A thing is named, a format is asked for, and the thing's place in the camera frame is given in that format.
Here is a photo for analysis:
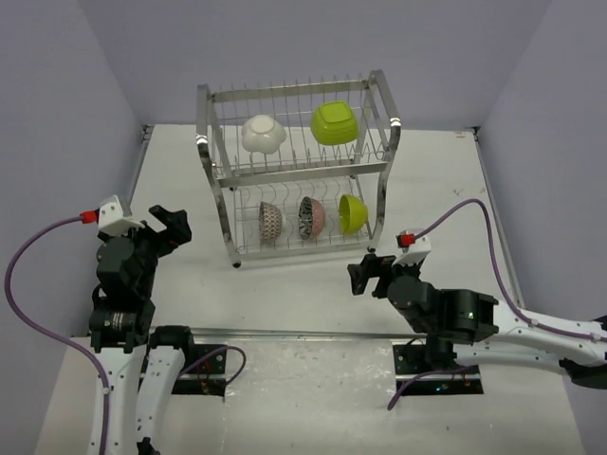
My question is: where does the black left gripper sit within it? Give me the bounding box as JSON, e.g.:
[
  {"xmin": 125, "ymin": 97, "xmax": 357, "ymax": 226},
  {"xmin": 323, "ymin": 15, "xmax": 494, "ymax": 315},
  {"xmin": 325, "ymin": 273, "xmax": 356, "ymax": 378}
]
[{"xmin": 99, "ymin": 204, "xmax": 191, "ymax": 294}]

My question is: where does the pink floral bowl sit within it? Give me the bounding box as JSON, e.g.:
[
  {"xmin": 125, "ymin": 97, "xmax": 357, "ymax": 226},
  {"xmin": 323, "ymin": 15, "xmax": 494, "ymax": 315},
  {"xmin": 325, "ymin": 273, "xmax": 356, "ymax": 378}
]
[{"xmin": 298, "ymin": 196, "xmax": 325, "ymax": 241}]

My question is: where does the brown patterned bowl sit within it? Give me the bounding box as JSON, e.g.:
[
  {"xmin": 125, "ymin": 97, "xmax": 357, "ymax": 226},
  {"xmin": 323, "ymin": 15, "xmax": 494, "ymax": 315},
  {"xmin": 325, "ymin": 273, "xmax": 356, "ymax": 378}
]
[{"xmin": 258, "ymin": 201, "xmax": 284, "ymax": 244}]

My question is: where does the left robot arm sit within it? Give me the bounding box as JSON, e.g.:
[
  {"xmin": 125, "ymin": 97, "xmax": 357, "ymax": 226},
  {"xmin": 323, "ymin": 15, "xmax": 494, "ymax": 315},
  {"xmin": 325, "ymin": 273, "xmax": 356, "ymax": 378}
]
[{"xmin": 87, "ymin": 196, "xmax": 197, "ymax": 454}]

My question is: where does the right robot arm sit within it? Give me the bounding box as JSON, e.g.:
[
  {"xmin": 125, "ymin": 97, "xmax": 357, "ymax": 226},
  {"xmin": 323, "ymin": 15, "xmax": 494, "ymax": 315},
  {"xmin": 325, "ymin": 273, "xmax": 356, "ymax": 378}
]
[{"xmin": 347, "ymin": 254, "xmax": 606, "ymax": 390}]

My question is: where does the stainless steel dish rack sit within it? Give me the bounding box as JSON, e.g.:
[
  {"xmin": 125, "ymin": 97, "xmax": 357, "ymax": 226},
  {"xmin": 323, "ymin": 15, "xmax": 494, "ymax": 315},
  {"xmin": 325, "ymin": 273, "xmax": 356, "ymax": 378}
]
[{"xmin": 195, "ymin": 69, "xmax": 401, "ymax": 267}]

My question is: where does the green round bowl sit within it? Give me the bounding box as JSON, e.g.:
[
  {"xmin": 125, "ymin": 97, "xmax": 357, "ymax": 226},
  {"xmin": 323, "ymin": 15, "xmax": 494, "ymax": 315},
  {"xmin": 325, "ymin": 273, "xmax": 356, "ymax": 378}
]
[{"xmin": 339, "ymin": 194, "xmax": 368, "ymax": 235}]

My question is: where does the white scalloped bowl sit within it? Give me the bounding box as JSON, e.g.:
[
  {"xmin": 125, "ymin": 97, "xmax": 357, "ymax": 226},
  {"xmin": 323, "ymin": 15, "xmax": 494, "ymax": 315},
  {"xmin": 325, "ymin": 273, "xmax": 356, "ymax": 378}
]
[{"xmin": 241, "ymin": 115, "xmax": 286, "ymax": 155}]

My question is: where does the green square bowl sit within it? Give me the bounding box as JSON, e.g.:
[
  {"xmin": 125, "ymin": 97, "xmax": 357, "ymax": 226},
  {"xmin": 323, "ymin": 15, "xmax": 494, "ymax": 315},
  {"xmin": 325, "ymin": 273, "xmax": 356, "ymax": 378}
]
[{"xmin": 310, "ymin": 100, "xmax": 359, "ymax": 146}]

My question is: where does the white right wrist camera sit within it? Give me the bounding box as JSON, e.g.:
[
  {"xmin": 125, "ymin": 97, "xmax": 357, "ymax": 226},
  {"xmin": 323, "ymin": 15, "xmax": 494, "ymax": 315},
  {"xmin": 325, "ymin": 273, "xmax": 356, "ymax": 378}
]
[{"xmin": 395, "ymin": 230, "xmax": 432, "ymax": 265}]

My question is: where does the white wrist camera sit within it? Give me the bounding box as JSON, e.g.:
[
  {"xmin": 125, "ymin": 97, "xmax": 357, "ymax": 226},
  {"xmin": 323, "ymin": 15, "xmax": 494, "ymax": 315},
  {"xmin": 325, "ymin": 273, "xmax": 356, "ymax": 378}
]
[
  {"xmin": 98, "ymin": 194, "xmax": 143, "ymax": 237},
  {"xmin": 395, "ymin": 230, "xmax": 432, "ymax": 265}
]

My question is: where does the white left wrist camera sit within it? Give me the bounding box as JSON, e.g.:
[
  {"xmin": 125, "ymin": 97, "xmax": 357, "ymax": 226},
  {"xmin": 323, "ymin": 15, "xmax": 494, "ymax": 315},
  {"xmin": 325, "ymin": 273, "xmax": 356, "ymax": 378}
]
[{"xmin": 98, "ymin": 194, "xmax": 143, "ymax": 237}]

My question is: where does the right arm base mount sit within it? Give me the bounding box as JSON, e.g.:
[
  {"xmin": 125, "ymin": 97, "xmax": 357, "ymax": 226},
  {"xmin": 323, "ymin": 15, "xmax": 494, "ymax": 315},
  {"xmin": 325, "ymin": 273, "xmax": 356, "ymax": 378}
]
[{"xmin": 393, "ymin": 339, "xmax": 485, "ymax": 397}]

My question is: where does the aluminium table rail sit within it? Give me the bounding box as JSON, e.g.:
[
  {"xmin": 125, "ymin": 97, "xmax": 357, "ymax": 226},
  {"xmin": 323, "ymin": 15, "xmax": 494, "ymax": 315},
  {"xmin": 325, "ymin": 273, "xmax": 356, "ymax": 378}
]
[{"xmin": 192, "ymin": 328, "xmax": 424, "ymax": 341}]

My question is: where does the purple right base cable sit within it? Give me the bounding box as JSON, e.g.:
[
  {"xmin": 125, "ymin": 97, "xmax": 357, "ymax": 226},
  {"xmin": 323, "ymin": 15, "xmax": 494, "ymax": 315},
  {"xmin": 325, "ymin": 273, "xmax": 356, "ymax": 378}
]
[{"xmin": 386, "ymin": 367, "xmax": 475, "ymax": 412}]

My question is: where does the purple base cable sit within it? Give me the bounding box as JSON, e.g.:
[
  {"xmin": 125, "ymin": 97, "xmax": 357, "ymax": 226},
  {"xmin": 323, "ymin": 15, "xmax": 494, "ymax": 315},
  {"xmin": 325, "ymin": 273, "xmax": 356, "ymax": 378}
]
[
  {"xmin": 386, "ymin": 367, "xmax": 475, "ymax": 412},
  {"xmin": 179, "ymin": 345, "xmax": 248, "ymax": 397}
]

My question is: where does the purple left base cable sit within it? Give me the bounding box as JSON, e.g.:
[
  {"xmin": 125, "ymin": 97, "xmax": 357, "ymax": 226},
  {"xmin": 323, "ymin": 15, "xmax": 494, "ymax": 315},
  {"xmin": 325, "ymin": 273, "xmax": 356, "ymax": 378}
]
[{"xmin": 179, "ymin": 345, "xmax": 248, "ymax": 397}]

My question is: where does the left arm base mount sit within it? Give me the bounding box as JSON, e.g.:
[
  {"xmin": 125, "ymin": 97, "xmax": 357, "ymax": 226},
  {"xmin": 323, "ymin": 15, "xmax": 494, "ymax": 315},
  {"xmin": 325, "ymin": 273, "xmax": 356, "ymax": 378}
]
[{"xmin": 172, "ymin": 353, "xmax": 227, "ymax": 397}]

